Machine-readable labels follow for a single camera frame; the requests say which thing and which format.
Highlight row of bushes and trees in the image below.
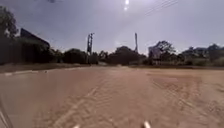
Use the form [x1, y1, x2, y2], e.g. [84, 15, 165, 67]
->
[49, 45, 224, 67]

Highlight brown dirt road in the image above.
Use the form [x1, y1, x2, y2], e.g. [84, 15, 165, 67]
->
[0, 65, 224, 128]

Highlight double pole with transformer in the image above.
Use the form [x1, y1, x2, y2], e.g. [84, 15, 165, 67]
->
[86, 32, 96, 65]

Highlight thin distant pole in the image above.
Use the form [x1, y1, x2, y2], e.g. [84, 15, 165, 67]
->
[134, 32, 139, 54]

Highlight pale distant building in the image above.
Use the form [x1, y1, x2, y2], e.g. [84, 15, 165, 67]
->
[148, 46, 162, 61]

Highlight broad-crowned tree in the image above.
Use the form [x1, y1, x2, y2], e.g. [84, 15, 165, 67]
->
[153, 40, 177, 62]

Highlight dark roofed building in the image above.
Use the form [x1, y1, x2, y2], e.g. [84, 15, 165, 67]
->
[13, 27, 52, 65]

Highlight roadside verge strip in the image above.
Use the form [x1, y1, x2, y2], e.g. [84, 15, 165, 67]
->
[0, 62, 91, 77]

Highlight distant low buildings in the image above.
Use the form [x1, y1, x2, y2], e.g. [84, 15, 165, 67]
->
[181, 43, 224, 61]

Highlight overhead wires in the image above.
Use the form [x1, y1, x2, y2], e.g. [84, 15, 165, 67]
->
[143, 0, 181, 17]

